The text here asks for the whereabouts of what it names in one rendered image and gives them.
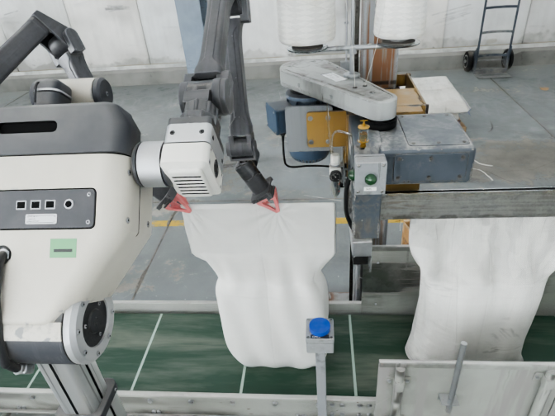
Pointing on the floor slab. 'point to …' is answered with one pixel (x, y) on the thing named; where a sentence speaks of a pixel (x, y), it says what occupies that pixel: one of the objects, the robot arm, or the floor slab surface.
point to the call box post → (321, 384)
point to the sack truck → (491, 54)
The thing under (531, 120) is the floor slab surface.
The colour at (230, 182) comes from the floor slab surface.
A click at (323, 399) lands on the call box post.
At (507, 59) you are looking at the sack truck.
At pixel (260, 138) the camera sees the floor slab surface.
